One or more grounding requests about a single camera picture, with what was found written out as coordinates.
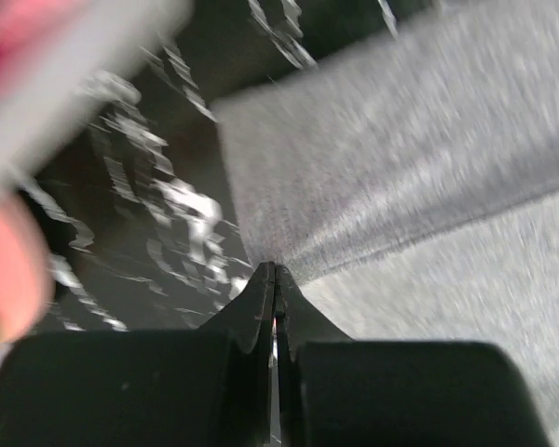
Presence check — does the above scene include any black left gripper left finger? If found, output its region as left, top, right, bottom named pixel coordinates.
left=0, top=263, right=275, bottom=446

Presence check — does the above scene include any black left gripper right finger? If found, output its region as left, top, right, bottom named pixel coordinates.
left=275, top=266, right=550, bottom=446

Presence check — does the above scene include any white perforated plastic basket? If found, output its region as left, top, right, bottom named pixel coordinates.
left=0, top=1, right=194, bottom=193

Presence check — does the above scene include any grey t shirt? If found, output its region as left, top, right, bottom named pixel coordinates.
left=213, top=1, right=559, bottom=446

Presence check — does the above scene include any pink three tier shelf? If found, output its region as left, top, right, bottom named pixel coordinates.
left=0, top=196, right=54, bottom=346

